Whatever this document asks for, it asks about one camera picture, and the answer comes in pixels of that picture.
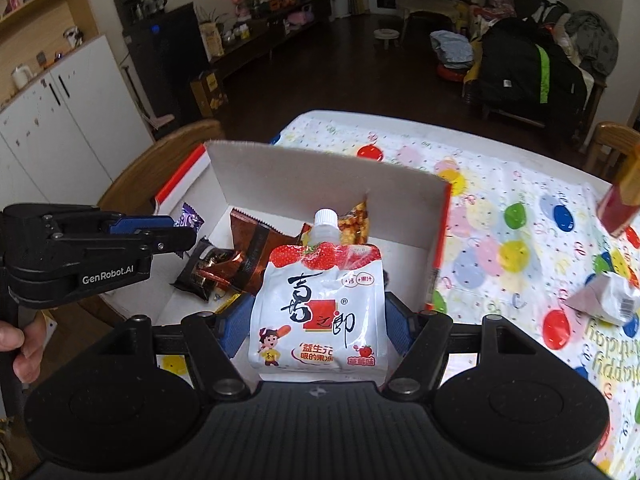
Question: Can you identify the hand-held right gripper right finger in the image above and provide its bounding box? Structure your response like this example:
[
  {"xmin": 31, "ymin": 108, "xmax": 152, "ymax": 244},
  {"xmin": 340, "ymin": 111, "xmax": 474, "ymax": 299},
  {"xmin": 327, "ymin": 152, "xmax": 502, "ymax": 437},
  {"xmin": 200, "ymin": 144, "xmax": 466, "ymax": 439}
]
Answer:
[{"xmin": 382, "ymin": 292, "xmax": 551, "ymax": 397}]

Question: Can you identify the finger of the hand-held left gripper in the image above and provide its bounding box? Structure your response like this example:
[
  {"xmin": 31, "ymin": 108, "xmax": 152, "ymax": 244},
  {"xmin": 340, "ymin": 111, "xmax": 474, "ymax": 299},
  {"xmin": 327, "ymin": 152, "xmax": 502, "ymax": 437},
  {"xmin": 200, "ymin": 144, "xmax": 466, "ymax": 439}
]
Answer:
[
  {"xmin": 47, "ymin": 204, "xmax": 176, "ymax": 237},
  {"xmin": 107, "ymin": 226, "xmax": 197, "ymax": 257}
]

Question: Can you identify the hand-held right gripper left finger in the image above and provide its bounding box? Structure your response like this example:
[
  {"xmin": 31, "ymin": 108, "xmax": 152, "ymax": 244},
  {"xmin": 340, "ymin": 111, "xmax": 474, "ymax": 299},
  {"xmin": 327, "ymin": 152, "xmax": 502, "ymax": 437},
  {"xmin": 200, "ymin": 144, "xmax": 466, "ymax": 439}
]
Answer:
[{"xmin": 100, "ymin": 294, "xmax": 258, "ymax": 401}]

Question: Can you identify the purple candy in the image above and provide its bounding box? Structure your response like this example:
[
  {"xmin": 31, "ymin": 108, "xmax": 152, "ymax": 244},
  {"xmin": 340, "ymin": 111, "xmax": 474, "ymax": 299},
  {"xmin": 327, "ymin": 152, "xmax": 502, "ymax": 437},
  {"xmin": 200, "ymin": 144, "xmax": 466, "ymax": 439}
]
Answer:
[{"xmin": 172, "ymin": 202, "xmax": 206, "ymax": 233}]

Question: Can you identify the dark brown snack packet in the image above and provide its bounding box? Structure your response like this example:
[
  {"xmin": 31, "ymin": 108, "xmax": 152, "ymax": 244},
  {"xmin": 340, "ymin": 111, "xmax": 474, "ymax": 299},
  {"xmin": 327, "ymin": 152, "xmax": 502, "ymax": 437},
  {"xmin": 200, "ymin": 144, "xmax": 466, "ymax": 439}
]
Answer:
[{"xmin": 172, "ymin": 237, "xmax": 243, "ymax": 302}]

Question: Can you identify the red-brown foil snack packet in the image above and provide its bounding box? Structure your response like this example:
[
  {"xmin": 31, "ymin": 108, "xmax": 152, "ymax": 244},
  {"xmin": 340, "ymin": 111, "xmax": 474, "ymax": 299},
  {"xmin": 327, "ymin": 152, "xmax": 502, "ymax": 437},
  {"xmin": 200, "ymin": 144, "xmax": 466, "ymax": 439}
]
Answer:
[{"xmin": 229, "ymin": 208, "xmax": 301, "ymax": 296}]

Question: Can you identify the white strawberry jelly pouch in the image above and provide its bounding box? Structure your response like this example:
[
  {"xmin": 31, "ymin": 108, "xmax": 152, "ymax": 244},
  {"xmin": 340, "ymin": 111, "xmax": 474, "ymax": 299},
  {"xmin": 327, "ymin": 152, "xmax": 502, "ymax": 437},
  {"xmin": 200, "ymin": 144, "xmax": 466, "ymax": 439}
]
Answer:
[{"xmin": 248, "ymin": 208, "xmax": 388, "ymax": 386}]

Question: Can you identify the red and yellow snack packet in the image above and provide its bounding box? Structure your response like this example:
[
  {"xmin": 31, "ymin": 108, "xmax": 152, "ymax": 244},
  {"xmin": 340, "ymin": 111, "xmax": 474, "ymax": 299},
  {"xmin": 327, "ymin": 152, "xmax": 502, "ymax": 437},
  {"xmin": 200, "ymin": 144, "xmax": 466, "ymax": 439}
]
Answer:
[{"xmin": 300, "ymin": 200, "xmax": 371, "ymax": 248}]

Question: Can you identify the white cardboard box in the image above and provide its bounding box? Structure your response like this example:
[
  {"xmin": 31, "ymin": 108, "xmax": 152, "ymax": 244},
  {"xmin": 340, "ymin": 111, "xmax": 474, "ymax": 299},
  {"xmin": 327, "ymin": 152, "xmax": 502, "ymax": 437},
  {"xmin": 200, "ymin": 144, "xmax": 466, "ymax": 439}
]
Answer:
[{"xmin": 97, "ymin": 140, "xmax": 453, "ymax": 331}]

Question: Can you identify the person's left hand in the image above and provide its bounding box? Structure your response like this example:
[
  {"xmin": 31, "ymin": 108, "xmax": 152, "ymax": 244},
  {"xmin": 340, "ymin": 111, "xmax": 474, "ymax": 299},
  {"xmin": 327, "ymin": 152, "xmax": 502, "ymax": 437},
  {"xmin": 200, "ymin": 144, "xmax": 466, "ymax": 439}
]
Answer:
[{"xmin": 0, "ymin": 316, "xmax": 48, "ymax": 384}]

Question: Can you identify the wooden chair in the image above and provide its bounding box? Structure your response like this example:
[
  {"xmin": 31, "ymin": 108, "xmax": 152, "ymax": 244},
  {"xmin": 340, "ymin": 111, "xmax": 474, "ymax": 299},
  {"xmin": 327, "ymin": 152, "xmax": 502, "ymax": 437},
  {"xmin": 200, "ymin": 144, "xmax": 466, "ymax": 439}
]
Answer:
[
  {"xmin": 582, "ymin": 121, "xmax": 640, "ymax": 181},
  {"xmin": 97, "ymin": 119, "xmax": 226, "ymax": 216}
]

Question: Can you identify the white cabinet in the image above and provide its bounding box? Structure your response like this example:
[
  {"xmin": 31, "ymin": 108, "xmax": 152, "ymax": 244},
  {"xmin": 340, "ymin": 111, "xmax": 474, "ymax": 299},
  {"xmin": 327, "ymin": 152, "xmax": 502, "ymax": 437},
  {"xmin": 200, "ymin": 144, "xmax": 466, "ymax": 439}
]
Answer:
[{"xmin": 0, "ymin": 35, "xmax": 156, "ymax": 201}]

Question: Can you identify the yellow cardboard box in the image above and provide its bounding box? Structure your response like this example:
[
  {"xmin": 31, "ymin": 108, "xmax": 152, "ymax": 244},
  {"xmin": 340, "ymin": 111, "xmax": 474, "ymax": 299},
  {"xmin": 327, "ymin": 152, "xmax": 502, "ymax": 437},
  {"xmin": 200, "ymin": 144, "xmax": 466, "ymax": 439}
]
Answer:
[{"xmin": 190, "ymin": 70, "xmax": 228, "ymax": 116}]

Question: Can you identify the spotted tablecloth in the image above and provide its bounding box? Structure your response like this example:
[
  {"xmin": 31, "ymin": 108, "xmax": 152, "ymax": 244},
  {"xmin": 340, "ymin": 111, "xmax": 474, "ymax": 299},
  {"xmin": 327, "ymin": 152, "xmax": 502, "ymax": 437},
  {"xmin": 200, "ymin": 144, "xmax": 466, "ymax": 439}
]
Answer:
[{"xmin": 155, "ymin": 110, "xmax": 640, "ymax": 480}]

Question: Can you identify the black water dispenser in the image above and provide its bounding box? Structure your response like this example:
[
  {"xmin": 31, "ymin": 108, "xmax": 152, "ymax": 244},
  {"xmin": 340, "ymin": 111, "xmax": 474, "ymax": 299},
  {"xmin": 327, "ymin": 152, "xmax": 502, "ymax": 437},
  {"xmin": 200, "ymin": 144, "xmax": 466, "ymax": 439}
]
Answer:
[{"xmin": 112, "ymin": 0, "xmax": 211, "ymax": 133}]

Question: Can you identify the white gift bag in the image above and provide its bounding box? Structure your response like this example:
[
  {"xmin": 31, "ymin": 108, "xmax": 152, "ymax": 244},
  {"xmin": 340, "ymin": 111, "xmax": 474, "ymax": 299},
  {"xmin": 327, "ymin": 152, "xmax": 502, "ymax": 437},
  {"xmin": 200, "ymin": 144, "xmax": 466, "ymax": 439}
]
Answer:
[{"xmin": 200, "ymin": 20, "xmax": 226, "ymax": 58}]

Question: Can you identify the white crumpled packet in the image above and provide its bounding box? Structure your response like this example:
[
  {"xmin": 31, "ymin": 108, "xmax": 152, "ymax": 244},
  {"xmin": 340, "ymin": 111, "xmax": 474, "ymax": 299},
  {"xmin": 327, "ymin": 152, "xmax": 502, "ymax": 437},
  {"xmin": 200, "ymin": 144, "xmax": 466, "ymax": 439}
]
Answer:
[{"xmin": 565, "ymin": 272, "xmax": 640, "ymax": 328}]

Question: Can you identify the low dark cabinet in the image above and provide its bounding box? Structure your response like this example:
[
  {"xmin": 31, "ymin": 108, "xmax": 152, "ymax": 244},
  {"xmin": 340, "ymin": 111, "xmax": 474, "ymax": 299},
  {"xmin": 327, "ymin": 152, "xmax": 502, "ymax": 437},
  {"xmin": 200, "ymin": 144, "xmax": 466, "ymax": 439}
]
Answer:
[{"xmin": 207, "ymin": 0, "xmax": 338, "ymax": 76}]

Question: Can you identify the orange juice bottle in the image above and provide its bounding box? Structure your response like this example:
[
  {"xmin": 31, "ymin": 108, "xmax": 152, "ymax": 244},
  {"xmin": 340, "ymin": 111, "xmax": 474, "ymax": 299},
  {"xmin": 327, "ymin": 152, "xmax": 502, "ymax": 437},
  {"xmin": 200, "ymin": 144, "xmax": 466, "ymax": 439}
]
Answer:
[{"xmin": 597, "ymin": 145, "xmax": 640, "ymax": 238}]

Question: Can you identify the red basin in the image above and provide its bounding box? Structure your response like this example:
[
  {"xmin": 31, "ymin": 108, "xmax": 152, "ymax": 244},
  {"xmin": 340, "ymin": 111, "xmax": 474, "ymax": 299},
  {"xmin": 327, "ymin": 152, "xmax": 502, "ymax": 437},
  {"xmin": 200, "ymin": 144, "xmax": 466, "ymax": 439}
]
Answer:
[{"xmin": 437, "ymin": 62, "xmax": 471, "ymax": 83}]

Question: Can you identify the blue-grey cloth pile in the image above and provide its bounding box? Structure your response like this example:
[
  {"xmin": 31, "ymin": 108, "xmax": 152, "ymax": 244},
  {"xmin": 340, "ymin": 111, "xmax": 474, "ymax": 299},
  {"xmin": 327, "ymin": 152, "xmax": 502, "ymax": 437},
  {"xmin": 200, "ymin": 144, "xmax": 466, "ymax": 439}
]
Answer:
[{"xmin": 431, "ymin": 30, "xmax": 473, "ymax": 66}]

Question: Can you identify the black bag with green stripe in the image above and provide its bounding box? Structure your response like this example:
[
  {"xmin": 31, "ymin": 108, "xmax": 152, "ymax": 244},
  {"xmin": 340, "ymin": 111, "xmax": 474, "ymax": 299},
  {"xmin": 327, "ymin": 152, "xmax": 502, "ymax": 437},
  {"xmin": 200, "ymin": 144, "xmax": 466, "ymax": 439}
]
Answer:
[{"xmin": 470, "ymin": 17, "xmax": 588, "ymax": 122}]

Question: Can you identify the low table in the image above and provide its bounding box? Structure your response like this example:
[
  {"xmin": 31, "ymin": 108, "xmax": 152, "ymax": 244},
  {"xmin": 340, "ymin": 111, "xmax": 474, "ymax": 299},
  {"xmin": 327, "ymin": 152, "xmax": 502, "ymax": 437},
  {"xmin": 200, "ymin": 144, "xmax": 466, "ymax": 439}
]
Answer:
[{"xmin": 395, "ymin": 0, "xmax": 473, "ymax": 31}]

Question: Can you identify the grey jacket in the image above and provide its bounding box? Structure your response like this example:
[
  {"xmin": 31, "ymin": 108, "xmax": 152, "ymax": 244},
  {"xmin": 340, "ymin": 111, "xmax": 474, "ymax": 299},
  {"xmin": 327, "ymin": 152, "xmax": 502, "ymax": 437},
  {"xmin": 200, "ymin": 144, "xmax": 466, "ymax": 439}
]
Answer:
[{"xmin": 565, "ymin": 10, "xmax": 621, "ymax": 76}]

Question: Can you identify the wooden wall shelf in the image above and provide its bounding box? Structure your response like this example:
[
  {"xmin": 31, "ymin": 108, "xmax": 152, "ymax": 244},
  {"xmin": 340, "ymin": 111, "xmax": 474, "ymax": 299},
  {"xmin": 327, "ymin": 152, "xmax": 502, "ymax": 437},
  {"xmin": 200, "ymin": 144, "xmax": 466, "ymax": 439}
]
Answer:
[{"xmin": 0, "ymin": 0, "xmax": 101, "ymax": 106}]

